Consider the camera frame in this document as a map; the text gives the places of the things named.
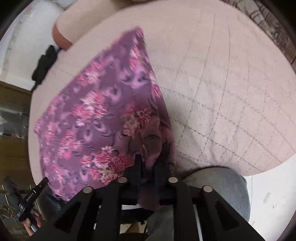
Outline purple floral cloth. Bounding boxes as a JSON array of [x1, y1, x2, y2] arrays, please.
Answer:
[[34, 27, 175, 210]]

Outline person's left hand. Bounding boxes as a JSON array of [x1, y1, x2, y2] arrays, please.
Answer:
[[22, 209, 48, 237]]

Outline wooden glass-door wardrobe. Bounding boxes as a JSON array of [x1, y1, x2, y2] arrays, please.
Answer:
[[1, 82, 34, 240]]

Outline person's jeans legs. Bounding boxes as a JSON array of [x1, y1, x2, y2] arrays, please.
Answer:
[[37, 167, 251, 240]]

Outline pink quilted mattress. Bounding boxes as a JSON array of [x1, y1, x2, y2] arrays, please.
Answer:
[[28, 0, 296, 186]]

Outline black garment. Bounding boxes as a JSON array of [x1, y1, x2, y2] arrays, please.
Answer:
[[31, 45, 61, 92]]

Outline pink cylindrical bolster pillow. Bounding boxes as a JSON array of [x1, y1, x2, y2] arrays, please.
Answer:
[[52, 0, 134, 50]]

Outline striped beige blanket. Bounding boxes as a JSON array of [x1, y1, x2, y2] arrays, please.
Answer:
[[224, 0, 295, 69]]

